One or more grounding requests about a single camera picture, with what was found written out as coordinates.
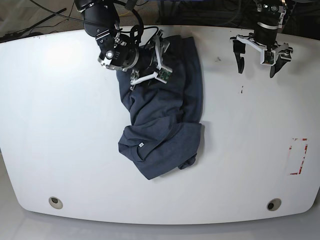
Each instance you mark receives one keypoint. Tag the right table cable grommet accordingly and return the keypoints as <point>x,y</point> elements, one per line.
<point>274,204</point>

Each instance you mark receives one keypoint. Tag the dark blue T-shirt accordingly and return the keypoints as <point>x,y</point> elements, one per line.
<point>165,129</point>

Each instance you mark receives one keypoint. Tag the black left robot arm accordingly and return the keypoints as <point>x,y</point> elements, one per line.
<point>270,16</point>

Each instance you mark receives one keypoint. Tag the left table cable grommet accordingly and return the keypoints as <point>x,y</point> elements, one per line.
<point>55,203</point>

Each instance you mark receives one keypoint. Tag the table cable grommet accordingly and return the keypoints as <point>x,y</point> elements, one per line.
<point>274,204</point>
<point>55,203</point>

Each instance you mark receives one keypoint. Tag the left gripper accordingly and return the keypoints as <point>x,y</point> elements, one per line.
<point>264,35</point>

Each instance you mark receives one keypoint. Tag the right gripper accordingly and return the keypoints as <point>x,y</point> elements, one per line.
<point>122,51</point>

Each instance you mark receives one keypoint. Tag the black rod on floor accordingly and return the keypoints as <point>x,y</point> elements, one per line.
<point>17,34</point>

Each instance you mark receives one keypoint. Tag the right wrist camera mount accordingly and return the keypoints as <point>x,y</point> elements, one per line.
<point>150,61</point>

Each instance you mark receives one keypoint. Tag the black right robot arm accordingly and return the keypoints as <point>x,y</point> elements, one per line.
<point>101,15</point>

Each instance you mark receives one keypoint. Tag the red tape rectangle marking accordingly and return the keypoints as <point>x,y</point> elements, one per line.
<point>296,156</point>

